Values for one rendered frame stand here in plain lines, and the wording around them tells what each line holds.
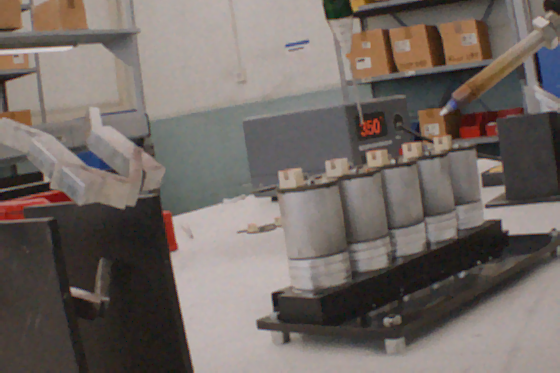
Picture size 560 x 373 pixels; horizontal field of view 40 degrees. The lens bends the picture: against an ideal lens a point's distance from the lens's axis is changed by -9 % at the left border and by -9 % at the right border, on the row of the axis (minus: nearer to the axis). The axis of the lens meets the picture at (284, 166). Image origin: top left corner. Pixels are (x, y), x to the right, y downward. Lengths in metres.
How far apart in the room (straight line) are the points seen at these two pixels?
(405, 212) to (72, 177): 0.23
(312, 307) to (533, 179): 0.34
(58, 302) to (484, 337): 0.18
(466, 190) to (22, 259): 0.28
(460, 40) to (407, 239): 4.46
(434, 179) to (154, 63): 6.19
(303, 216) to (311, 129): 0.55
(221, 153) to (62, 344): 6.02
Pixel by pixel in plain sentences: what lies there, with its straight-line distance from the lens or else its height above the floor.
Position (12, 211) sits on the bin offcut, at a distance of 0.65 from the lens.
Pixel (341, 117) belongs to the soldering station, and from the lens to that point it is 0.84.
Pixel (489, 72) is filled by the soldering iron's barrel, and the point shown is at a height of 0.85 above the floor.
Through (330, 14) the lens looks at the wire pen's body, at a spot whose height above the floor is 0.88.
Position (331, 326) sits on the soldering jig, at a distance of 0.31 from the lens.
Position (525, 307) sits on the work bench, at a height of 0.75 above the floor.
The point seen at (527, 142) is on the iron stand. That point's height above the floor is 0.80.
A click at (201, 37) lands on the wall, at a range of 6.24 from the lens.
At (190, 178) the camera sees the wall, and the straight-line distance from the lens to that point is 6.38.
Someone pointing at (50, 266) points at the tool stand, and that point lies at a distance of 0.16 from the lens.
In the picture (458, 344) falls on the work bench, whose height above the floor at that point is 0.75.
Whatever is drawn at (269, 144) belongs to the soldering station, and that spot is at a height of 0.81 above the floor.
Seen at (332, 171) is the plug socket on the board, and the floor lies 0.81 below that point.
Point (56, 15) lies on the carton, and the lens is 3.46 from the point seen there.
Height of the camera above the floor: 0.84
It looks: 3 degrees down
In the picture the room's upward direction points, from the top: 9 degrees counter-clockwise
